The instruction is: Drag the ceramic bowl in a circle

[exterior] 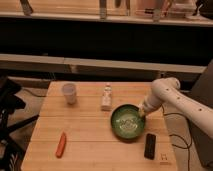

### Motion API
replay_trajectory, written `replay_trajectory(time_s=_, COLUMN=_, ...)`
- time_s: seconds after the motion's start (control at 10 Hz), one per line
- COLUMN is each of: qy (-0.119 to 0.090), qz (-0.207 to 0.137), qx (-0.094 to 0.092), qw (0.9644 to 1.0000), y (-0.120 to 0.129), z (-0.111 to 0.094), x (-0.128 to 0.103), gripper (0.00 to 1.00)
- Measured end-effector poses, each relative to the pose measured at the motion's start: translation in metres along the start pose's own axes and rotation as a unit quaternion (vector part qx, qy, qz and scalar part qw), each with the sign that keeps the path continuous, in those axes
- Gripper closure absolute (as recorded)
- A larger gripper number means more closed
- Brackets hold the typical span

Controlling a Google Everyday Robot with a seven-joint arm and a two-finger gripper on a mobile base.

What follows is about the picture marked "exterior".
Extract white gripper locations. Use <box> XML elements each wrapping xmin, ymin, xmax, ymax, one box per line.
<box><xmin>139</xmin><ymin>94</ymin><xmax>162</xmax><ymax>117</ymax></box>

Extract green ceramic bowl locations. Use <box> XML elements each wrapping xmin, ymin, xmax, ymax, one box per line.
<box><xmin>110</xmin><ymin>104</ymin><xmax>146</xmax><ymax>140</ymax></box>

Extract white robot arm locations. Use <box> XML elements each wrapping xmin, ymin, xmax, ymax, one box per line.
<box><xmin>139</xmin><ymin>77</ymin><xmax>213</xmax><ymax>139</ymax></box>

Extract black remote control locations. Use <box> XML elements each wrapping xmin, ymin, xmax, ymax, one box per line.
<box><xmin>144</xmin><ymin>134</ymin><xmax>156</xmax><ymax>160</ymax></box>

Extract small white bottle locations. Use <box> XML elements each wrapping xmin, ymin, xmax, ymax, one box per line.
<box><xmin>101</xmin><ymin>83</ymin><xmax>112</xmax><ymax>111</ymax></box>

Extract translucent plastic cup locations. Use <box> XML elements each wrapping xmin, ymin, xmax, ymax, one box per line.
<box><xmin>62</xmin><ymin>83</ymin><xmax>77</xmax><ymax>104</ymax></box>

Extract orange carrot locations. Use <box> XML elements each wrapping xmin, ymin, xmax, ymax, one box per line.
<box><xmin>55</xmin><ymin>132</ymin><xmax>66</xmax><ymax>158</ymax></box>

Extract wooden shelf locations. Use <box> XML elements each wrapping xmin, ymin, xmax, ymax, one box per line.
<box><xmin>0</xmin><ymin>53</ymin><xmax>206</xmax><ymax>82</ymax></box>

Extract black chair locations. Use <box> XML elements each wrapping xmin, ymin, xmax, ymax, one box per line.
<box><xmin>0</xmin><ymin>76</ymin><xmax>38</xmax><ymax>171</ymax></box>

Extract black cable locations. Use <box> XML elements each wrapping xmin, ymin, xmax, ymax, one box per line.
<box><xmin>161</xmin><ymin>105</ymin><xmax>194</xmax><ymax>171</ymax></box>

